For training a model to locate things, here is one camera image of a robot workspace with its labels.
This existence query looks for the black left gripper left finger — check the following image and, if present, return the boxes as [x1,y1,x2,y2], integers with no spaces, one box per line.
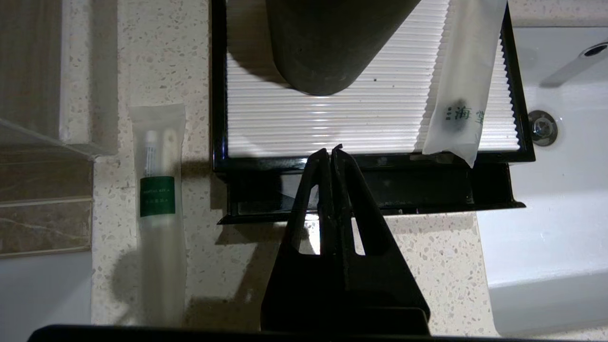
[260,148,343,334]

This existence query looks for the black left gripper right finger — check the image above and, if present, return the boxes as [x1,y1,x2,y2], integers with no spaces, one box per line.
[332,144,431,334]

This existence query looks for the toothbrush kit frosted sleeve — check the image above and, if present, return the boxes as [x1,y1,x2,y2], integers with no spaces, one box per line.
[422,0,508,168]
[128,104,187,328]

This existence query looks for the dark tumbler cup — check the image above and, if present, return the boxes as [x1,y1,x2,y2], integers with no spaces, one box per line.
[265,0,422,96]

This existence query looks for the black amenity drawer box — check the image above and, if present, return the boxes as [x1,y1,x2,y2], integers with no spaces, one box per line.
[210,0,536,174]

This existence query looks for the white ribbed tray mat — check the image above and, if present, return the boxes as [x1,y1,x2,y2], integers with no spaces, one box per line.
[226,0,522,157]

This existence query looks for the white rectangular sink basin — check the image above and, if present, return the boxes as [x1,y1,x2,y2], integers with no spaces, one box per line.
[476,26,608,338]

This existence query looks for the chrome sink drain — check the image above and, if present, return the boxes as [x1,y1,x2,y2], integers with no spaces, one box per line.
[527,110,559,147]

